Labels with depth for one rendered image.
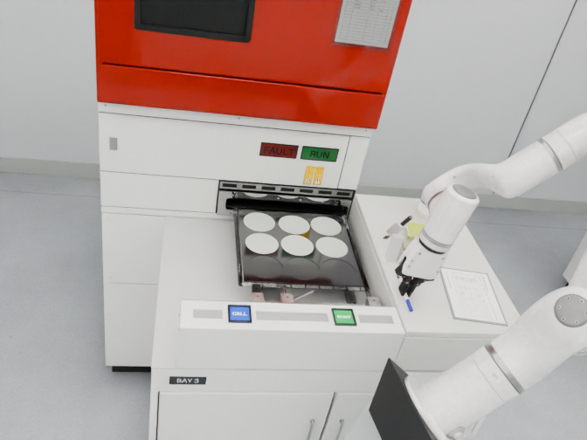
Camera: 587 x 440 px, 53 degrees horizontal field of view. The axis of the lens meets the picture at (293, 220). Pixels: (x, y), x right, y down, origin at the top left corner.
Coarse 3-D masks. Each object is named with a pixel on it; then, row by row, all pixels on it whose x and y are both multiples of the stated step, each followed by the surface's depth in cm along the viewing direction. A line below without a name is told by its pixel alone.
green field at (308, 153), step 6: (306, 150) 182; (312, 150) 182; (318, 150) 183; (324, 150) 183; (330, 150) 183; (336, 150) 183; (306, 156) 183; (312, 156) 184; (318, 156) 184; (324, 156) 184; (330, 156) 184
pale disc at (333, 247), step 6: (318, 240) 180; (324, 240) 181; (330, 240) 181; (336, 240) 182; (318, 246) 178; (324, 246) 178; (330, 246) 179; (336, 246) 179; (342, 246) 180; (324, 252) 176; (330, 252) 176; (336, 252) 177; (342, 252) 177
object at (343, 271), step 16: (240, 224) 180; (240, 240) 174; (256, 256) 169; (272, 256) 170; (288, 256) 171; (304, 256) 173; (320, 256) 174; (352, 256) 176; (256, 272) 163; (272, 272) 164; (288, 272) 165; (304, 272) 167; (320, 272) 168; (336, 272) 169; (352, 272) 170
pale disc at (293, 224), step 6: (288, 216) 188; (294, 216) 189; (282, 222) 185; (288, 222) 185; (294, 222) 186; (300, 222) 187; (306, 222) 187; (282, 228) 182; (288, 228) 183; (294, 228) 183; (300, 228) 184; (306, 228) 184
